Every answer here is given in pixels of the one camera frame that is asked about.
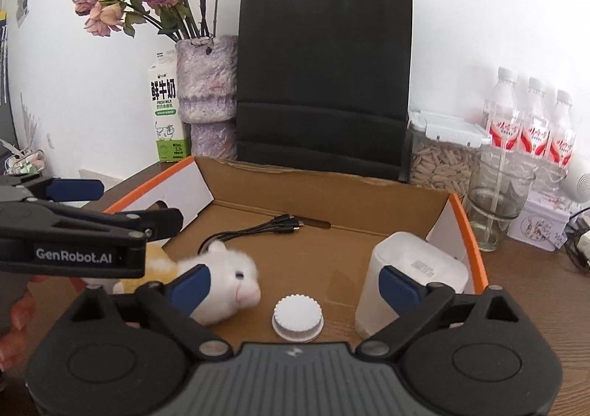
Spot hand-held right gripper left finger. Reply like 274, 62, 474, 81
68, 265, 232, 360

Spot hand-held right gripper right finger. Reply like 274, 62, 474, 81
360, 265, 521, 360

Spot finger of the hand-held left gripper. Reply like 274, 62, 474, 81
0, 176, 105, 204
106, 208, 184, 242

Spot white and orange plush toy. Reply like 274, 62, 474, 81
113, 241, 263, 329

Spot orange cardboard box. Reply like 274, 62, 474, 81
104, 155, 489, 343

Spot clear seed storage container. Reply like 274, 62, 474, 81
408, 109, 492, 205

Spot person's left hand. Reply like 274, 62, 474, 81
0, 277, 38, 371

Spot white plastic canister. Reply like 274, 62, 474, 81
355, 232, 470, 338

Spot pale dried grass sprig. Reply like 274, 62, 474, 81
21, 93, 41, 150

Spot white ridged bottle cap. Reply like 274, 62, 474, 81
271, 294, 324, 343

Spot white and green milk carton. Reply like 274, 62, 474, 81
146, 49, 187, 163

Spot clear glass jar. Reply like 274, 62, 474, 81
468, 151, 535, 253

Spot purple speckled vase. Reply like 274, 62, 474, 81
176, 35, 239, 161

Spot white printed tin box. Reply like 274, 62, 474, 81
507, 192, 570, 253

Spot clear water bottle red label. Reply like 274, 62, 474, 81
518, 77, 551, 159
482, 67, 519, 154
546, 89, 577, 168

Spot white round speaker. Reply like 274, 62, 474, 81
560, 162, 590, 202

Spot black paper bag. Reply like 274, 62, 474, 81
236, 0, 413, 181

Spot small wire rack with items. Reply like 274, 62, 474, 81
0, 139, 47, 177

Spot black charging cable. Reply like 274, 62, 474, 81
198, 214, 305, 255

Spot white charger with black cable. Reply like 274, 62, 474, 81
565, 208, 590, 270

